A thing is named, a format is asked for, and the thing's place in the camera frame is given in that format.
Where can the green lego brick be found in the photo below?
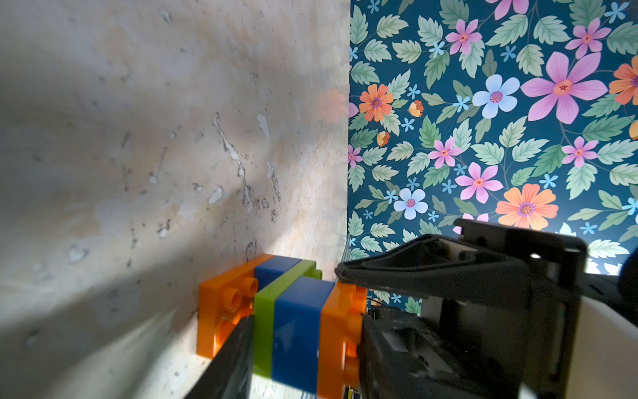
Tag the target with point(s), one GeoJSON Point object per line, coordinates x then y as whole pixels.
{"type": "Point", "coordinates": [264, 313]}

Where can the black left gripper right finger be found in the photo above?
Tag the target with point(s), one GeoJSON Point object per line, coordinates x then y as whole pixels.
{"type": "Point", "coordinates": [401, 356]}

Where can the orange lego brick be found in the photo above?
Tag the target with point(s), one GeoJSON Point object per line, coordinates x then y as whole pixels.
{"type": "Point", "coordinates": [340, 335]}
{"type": "Point", "coordinates": [223, 301]}

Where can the small blue lego brick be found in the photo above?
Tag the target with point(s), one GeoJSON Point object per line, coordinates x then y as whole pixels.
{"type": "Point", "coordinates": [272, 269]}
{"type": "Point", "coordinates": [296, 333]}

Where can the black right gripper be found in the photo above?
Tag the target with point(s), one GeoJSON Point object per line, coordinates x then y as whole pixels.
{"type": "Point", "coordinates": [508, 297]}

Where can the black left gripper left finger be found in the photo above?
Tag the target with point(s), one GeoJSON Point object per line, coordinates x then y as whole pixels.
{"type": "Point", "coordinates": [229, 375]}

